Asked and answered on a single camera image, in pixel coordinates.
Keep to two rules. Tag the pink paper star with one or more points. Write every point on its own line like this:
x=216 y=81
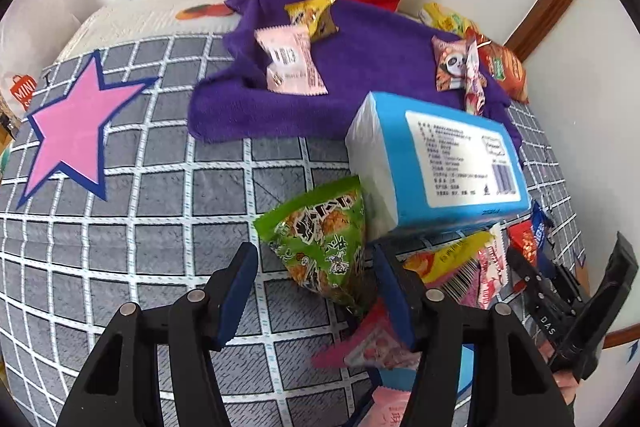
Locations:
x=70 y=127

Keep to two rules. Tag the brown wooden door frame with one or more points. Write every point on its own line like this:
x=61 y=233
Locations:
x=550 y=2

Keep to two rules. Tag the small red snack packet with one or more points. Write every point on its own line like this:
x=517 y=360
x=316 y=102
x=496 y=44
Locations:
x=525 y=239

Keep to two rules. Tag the peach print pink packet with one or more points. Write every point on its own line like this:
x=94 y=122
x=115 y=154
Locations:
x=392 y=412

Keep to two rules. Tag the panda print snack packet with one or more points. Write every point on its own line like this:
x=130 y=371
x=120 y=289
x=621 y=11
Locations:
x=452 y=64

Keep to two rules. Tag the yellow chips bag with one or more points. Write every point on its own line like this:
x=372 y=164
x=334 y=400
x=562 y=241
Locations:
x=445 y=19

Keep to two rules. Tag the magenta snack packet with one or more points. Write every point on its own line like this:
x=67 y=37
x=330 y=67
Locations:
x=450 y=269

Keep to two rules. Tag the yellow snack packet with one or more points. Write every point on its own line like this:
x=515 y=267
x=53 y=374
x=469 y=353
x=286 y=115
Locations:
x=312 y=14

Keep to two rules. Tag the person's right hand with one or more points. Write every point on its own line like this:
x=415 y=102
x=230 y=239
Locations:
x=567 y=387

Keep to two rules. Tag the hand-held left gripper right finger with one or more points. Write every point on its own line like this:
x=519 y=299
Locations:
x=395 y=297

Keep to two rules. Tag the blue paper star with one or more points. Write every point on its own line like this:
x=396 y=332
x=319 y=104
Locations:
x=468 y=367

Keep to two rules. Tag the white plastic shopping bag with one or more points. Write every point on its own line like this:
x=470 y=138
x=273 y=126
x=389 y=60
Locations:
x=45 y=22

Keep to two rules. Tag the orange chips bag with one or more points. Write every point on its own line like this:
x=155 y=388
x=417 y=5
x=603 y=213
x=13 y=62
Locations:
x=507 y=69

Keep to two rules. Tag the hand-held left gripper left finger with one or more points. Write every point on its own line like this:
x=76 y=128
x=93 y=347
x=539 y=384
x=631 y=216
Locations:
x=237 y=292

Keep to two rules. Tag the long pink candy packet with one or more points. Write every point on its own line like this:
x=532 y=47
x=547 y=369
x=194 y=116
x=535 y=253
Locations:
x=474 y=87

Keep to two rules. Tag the purple towel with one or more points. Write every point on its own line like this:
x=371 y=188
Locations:
x=370 y=57

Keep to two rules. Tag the pale pink snack packet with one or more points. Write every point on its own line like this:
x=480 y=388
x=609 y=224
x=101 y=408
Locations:
x=292 y=57

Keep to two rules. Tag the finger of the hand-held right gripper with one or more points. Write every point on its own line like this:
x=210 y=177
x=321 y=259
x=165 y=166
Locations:
x=535 y=277
x=605 y=307

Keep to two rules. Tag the blue tissue pack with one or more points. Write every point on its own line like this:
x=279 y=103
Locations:
x=450 y=157

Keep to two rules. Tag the green snack packet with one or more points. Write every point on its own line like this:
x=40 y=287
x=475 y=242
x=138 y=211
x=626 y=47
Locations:
x=320 y=242

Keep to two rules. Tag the grey checkered bedsheet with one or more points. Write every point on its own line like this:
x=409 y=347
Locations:
x=150 y=257

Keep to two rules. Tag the blue snack packet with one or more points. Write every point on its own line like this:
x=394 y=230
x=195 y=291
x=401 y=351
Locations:
x=539 y=222

